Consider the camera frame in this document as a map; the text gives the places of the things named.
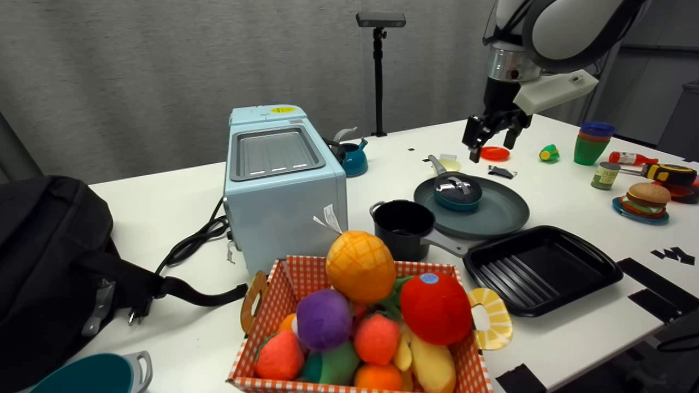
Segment black camera stand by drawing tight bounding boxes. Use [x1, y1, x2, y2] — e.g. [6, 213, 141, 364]
[353, 12, 409, 141]

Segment short black tape strip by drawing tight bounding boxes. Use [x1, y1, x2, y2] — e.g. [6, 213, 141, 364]
[626, 289, 669, 324]

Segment stacked green blue cups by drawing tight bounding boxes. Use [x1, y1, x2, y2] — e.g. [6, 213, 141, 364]
[572, 121, 618, 168]

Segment yellow plush potato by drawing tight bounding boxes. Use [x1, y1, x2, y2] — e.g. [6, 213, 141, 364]
[409, 335, 458, 393]

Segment pink orange plush peach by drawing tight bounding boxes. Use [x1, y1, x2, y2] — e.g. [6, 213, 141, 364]
[351, 312, 404, 368]

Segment green yellow toy corn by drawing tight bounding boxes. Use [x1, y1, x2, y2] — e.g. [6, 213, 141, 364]
[538, 142, 562, 166]

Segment black cup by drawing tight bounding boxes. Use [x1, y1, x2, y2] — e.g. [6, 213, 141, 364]
[367, 200, 437, 263]

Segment teal kettle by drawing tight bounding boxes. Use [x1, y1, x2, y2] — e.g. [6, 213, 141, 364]
[325, 126, 372, 179]

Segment orange yellow plush fruit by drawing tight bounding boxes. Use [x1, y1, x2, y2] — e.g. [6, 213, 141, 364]
[324, 229, 397, 306]

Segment red plush tomato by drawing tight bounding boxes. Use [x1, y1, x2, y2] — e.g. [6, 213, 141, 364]
[397, 272, 474, 348]

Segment green plush vegetable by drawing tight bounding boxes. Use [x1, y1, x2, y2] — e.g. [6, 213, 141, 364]
[301, 341, 360, 387]

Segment red round disc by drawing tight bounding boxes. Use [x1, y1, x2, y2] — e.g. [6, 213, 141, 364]
[478, 144, 513, 163]

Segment small blue pot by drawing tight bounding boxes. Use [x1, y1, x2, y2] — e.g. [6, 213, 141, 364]
[424, 153, 484, 215]

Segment purple plush fruit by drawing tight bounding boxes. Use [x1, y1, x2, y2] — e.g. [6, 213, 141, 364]
[294, 289, 356, 355]

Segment small orange plush fruit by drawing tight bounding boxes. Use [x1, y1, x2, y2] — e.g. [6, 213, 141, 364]
[351, 363, 404, 393]

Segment teal plate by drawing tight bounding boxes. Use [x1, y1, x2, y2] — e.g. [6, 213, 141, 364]
[610, 194, 672, 228]

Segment small green can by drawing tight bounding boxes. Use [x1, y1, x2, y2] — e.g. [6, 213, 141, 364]
[590, 159, 622, 192]

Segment black grill tray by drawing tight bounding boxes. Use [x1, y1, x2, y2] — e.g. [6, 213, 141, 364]
[461, 224, 624, 320]

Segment grey frying pan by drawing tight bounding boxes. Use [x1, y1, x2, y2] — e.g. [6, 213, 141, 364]
[412, 173, 531, 258]

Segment grey metal pot lid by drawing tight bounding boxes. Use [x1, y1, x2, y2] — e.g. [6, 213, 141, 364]
[434, 173, 483, 201]

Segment small black tape pieces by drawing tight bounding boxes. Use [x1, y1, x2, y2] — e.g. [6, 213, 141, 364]
[650, 244, 696, 267]

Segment black backpack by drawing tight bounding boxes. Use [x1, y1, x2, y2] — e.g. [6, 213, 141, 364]
[0, 174, 248, 393]

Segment light blue toaster oven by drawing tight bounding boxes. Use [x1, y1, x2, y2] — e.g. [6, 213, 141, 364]
[222, 102, 350, 277]

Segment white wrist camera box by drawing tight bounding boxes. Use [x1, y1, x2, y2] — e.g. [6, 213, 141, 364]
[511, 69, 601, 119]

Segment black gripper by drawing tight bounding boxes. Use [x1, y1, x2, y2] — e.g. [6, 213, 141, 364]
[461, 75, 535, 163]

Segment toy burger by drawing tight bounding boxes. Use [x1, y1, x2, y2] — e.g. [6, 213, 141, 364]
[618, 181, 672, 218]

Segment black power cord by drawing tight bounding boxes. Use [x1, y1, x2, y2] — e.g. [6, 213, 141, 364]
[128, 194, 234, 325]

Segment red orange plush strawberry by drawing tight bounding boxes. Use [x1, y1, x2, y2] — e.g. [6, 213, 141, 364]
[253, 327, 306, 382]

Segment red checkered basket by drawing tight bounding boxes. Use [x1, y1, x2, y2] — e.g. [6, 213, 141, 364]
[226, 253, 496, 393]

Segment large black tape strip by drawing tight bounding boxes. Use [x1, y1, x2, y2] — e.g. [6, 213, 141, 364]
[615, 256, 699, 316]

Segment small black clip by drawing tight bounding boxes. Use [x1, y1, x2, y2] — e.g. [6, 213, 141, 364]
[487, 163, 519, 181]

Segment large teal pot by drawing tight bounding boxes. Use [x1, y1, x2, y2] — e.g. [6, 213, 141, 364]
[23, 350, 154, 393]

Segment yellow plush pineapple slice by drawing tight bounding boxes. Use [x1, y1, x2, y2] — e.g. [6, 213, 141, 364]
[468, 287, 515, 355]

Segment red toy ketchup bottle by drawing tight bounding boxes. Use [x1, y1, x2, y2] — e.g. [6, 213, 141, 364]
[606, 149, 658, 170]

